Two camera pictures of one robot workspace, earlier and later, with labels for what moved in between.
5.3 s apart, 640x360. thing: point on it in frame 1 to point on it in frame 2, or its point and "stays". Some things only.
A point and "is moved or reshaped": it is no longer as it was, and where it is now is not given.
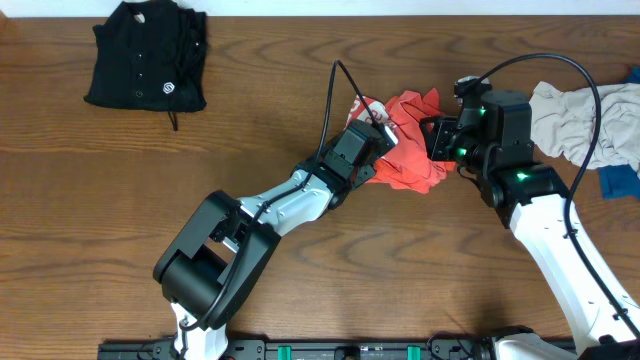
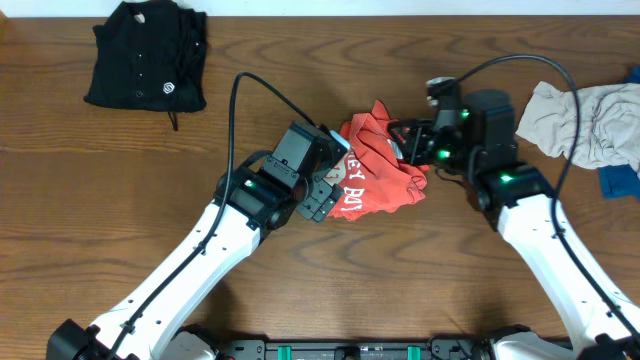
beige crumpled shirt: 564,123 stays
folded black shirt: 150,55 stays
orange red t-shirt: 409,165 is moved or reshaped
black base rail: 304,350 stays
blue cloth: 618,182 stays
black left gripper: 365,174 to 324,196
